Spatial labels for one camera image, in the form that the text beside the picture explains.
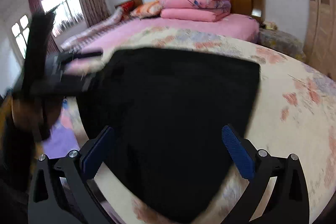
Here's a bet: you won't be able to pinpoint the black pants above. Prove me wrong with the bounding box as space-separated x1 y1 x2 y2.
76 48 260 223

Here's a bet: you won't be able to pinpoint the striped floral quilt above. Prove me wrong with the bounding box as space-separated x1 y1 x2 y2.
60 6 130 52

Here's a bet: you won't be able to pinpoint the pink bed sheet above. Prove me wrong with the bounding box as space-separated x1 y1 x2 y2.
66 14 259 75

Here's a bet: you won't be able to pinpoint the purple floral cloth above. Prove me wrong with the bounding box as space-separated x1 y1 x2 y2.
42 99 80 159

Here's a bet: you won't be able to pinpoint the window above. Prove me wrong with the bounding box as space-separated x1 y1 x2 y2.
11 0 86 57

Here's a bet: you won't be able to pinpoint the red pillow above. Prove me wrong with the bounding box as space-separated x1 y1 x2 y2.
121 1 135 14

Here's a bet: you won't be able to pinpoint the floral cream blanket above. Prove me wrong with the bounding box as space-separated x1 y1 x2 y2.
65 27 336 224

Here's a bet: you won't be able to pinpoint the small wooden headboard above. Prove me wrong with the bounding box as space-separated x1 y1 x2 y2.
114 0 143 9

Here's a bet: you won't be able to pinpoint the orange floral pillow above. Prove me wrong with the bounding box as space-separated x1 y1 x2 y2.
130 0 163 18

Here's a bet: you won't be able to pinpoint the folded pink quilt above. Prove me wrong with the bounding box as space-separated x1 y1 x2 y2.
159 0 231 22

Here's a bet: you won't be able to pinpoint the floral covered nightstand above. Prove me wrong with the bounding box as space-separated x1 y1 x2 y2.
259 28 306 63

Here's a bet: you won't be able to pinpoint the wooden wardrobe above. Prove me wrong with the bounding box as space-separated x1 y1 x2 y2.
303 0 335 80

